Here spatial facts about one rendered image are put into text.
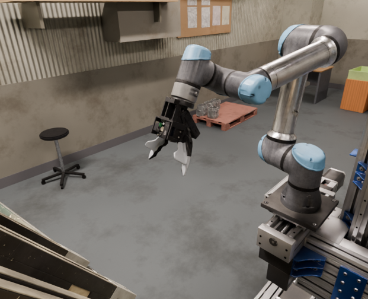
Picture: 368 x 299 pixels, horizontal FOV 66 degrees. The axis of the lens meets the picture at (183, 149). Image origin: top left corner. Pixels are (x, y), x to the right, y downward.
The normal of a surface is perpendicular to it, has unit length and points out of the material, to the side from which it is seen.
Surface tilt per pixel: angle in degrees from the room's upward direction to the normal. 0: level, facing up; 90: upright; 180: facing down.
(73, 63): 90
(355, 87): 90
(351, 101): 90
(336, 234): 0
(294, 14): 90
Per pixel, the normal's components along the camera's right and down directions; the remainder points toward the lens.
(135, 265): -0.03, -0.90
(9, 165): 0.71, 0.29
